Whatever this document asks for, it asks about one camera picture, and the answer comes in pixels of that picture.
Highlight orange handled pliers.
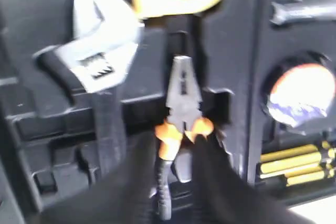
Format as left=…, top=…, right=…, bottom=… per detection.
left=154, top=55, right=214, bottom=221

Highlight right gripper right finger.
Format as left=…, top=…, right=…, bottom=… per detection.
left=193, top=135, right=312, bottom=223

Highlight black plastic tool case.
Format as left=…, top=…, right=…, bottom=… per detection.
left=1, top=0, right=335, bottom=223

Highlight adjustable wrench black handle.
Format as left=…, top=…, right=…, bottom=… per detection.
left=33, top=0, right=145, bottom=177

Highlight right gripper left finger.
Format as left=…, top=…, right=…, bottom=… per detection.
left=34, top=131, right=157, bottom=223

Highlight black electrical tape roll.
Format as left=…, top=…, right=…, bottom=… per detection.
left=260, top=50, right=335, bottom=129

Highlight clear tester screwdriver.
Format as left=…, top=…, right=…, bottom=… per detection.
left=270, top=0, right=335, bottom=26

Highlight small yellow black screwdriver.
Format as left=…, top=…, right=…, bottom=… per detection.
left=286, top=168, right=335, bottom=187

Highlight large yellow black screwdriver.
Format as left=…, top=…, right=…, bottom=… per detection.
left=259, top=141, right=335, bottom=179

